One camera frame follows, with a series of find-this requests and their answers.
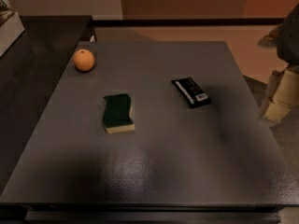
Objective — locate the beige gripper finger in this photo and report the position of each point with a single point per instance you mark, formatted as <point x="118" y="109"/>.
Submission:
<point x="281" y="95"/>

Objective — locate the green and yellow sponge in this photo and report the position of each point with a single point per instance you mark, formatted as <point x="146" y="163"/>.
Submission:
<point x="117" y="116"/>

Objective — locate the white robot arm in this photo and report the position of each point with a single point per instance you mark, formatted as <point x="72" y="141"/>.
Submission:
<point x="286" y="39"/>

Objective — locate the black snack bar wrapper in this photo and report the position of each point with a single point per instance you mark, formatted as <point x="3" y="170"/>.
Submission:
<point x="192" y="93"/>

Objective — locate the orange fruit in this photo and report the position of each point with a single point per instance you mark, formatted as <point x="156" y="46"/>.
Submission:
<point x="83" y="60"/>

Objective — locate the dark side table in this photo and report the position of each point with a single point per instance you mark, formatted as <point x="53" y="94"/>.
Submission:
<point x="29" y="73"/>

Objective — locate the white box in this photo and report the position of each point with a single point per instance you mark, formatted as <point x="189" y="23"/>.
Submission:
<point x="10" y="32"/>

